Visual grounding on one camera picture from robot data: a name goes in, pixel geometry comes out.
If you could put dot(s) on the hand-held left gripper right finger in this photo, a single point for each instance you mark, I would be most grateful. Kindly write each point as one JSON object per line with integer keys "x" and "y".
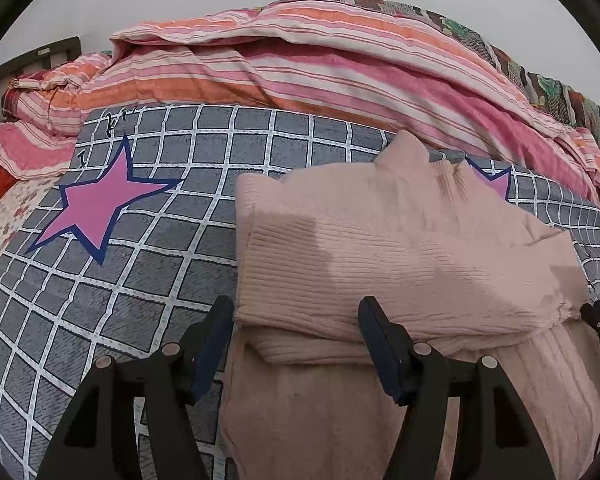
{"x": 380, "y": 345}

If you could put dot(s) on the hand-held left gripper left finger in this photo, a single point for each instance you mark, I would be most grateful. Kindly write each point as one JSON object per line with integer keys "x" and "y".
{"x": 211, "y": 345}

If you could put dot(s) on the pink knit sweater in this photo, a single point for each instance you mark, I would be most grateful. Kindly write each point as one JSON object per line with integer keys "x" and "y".
{"x": 405, "y": 260}

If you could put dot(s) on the grey checked star blanket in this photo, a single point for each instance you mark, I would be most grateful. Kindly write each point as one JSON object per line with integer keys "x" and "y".
{"x": 130, "y": 280}

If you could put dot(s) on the floral bed sheet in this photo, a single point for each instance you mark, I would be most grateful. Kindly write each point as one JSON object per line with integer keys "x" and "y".
{"x": 0, "y": 225}

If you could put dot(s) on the floral patterned quilt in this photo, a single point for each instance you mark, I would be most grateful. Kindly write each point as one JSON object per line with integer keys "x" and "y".
{"x": 530, "y": 60}

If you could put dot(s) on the pink striped quilt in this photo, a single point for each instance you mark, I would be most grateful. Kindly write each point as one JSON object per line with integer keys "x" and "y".
{"x": 300, "y": 70}

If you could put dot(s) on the dark wooden headboard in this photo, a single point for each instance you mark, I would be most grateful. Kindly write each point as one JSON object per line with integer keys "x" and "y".
{"x": 15, "y": 72}

